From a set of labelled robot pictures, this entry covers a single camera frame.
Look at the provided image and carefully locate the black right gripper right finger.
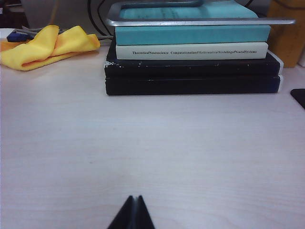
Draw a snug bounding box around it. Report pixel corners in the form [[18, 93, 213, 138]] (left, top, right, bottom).
[[135, 195, 156, 229]]

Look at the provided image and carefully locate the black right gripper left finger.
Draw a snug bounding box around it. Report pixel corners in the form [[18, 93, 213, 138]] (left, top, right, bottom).
[[106, 195, 135, 229]]

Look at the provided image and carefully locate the yellow microfibre rag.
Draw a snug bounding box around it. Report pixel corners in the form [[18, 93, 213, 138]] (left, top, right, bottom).
[[0, 25, 101, 72]]

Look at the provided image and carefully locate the white neuroscience book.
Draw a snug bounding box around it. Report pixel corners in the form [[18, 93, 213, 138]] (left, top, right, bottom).
[[115, 42, 269, 60]]

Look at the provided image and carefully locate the teal book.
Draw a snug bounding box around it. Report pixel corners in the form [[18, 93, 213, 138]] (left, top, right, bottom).
[[115, 0, 272, 46]]

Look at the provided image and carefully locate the black flat pad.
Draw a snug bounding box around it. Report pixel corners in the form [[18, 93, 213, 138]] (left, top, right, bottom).
[[290, 88, 305, 108]]

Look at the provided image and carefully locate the silver monitor stand base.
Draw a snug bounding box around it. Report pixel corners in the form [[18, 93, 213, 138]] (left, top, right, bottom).
[[106, 0, 297, 27]]

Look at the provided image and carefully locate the blue VGA connector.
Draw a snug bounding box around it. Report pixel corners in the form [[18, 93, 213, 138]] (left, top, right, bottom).
[[6, 30, 32, 43]]

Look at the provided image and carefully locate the grey desk partition panel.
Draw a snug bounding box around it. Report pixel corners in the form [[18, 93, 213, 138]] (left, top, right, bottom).
[[23, 0, 115, 36]]

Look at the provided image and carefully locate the white plug adapter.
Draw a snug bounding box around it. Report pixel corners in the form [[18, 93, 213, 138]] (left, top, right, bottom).
[[0, 27, 15, 40]]

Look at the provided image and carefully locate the brown cardboard box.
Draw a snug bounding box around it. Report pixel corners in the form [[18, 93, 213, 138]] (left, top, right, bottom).
[[266, 0, 305, 69]]

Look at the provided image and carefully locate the black cable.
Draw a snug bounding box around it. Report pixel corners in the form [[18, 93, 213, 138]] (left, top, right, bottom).
[[86, 0, 113, 37]]

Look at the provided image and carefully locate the grey VGA cable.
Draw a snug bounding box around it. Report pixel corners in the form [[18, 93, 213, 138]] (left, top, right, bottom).
[[14, 25, 115, 45]]

